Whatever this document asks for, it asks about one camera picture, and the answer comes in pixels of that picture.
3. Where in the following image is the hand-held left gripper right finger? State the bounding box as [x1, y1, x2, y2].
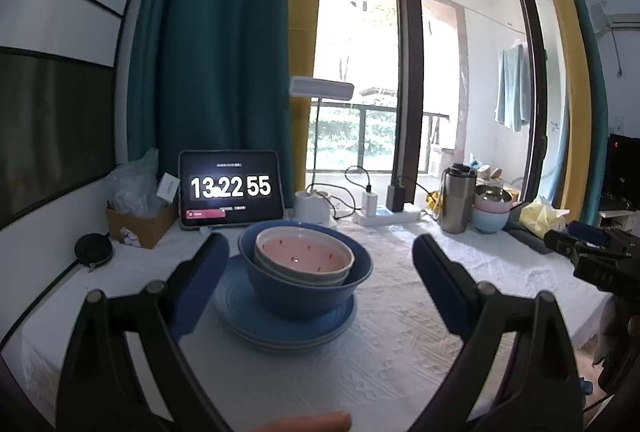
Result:
[407, 233, 586, 432]

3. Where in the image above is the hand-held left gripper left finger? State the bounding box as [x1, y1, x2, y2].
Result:
[57, 232, 236, 432]

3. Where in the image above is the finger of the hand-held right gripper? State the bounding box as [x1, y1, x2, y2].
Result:
[567, 220, 610, 247]
[543, 229, 583, 259]

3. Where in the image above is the light blue plate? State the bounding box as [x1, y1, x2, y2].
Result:
[210, 254, 358, 348]

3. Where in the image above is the dark blue bowl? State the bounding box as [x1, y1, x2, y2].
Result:
[237, 220, 373, 320]

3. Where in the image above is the white bowl with pink inside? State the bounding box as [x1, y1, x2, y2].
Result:
[255, 228, 355, 280]

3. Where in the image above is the pale green bowl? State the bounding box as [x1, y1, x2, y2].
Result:
[254, 242, 351, 288]

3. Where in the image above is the person's left hand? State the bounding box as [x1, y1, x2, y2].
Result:
[249, 410, 352, 432]

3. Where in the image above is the yellow tissue pack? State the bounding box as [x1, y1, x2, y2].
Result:
[519, 196, 571, 233]

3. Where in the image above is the grey cloth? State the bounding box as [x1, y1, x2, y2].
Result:
[505, 214, 556, 255]

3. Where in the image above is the black device with red light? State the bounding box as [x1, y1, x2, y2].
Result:
[605, 134, 640, 213]

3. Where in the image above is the cardboard box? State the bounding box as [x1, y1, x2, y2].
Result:
[105, 204, 180, 250]

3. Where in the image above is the light blue bowl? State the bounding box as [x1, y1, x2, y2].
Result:
[471, 204, 511, 234]

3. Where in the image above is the stainless steel tumbler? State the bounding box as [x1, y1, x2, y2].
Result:
[440, 163, 477, 234]

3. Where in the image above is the pastel pink bowl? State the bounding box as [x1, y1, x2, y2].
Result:
[474, 192, 513, 214]

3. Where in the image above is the white power strip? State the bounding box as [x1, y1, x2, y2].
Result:
[354, 203, 422, 227]

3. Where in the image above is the small steel bowl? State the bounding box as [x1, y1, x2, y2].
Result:
[475, 184, 513, 205]

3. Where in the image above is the black charger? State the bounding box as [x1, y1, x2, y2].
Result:
[386, 183, 407, 213]

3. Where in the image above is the tablet showing clock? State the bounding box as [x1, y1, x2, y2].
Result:
[178, 149, 286, 228]

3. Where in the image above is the small white box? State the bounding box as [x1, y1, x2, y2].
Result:
[159, 172, 181, 203]

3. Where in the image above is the black round case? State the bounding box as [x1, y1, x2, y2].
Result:
[74, 233, 115, 273]

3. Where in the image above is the clear plastic bag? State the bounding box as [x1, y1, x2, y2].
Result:
[107, 148, 168, 218]

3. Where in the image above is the teal curtain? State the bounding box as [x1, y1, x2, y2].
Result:
[126, 0, 296, 213]
[545, 0, 612, 225]

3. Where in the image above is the hanging towel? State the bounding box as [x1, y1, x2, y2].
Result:
[495, 43, 532, 133]

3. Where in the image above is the balcony railing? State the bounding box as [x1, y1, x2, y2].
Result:
[310, 104, 453, 175]

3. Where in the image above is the yellow curtain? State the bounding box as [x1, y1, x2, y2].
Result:
[287, 0, 327, 193]
[514, 0, 598, 223]

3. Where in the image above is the white air conditioner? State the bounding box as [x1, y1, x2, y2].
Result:
[590, 0, 640, 30]

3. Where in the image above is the white desk lamp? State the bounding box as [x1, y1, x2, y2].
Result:
[289, 76, 356, 225]

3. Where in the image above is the black charging cable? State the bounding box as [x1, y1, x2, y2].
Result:
[345, 166, 373, 194]

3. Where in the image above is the dark door frame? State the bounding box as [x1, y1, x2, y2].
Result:
[510, 0, 551, 208]

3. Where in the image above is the dark window post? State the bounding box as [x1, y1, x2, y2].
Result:
[387, 0, 432, 208]

